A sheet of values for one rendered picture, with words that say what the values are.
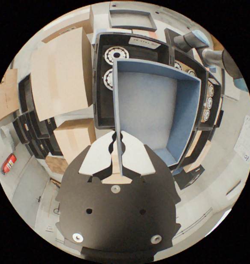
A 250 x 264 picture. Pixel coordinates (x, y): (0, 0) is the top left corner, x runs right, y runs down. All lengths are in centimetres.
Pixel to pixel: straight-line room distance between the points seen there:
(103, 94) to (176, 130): 33
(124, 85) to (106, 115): 28
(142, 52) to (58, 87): 41
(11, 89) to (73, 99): 229
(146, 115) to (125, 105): 5
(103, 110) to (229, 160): 378
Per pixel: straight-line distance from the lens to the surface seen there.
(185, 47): 74
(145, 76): 18
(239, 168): 376
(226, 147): 368
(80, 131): 45
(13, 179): 273
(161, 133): 23
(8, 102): 248
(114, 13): 77
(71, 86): 37
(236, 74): 33
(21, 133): 167
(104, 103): 41
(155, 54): 50
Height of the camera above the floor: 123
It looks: 60 degrees down
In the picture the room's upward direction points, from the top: 165 degrees clockwise
